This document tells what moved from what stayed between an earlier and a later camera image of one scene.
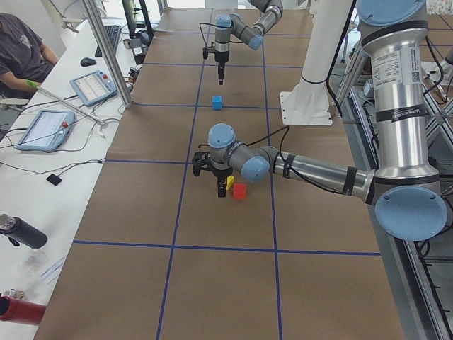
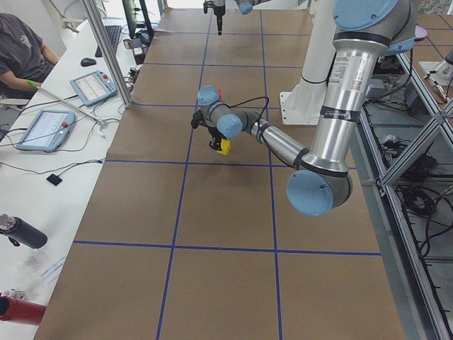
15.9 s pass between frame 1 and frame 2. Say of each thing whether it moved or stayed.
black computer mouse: stayed
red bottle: stayed
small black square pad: stayed
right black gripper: moved
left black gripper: moved
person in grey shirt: stayed
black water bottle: stayed
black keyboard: stayed
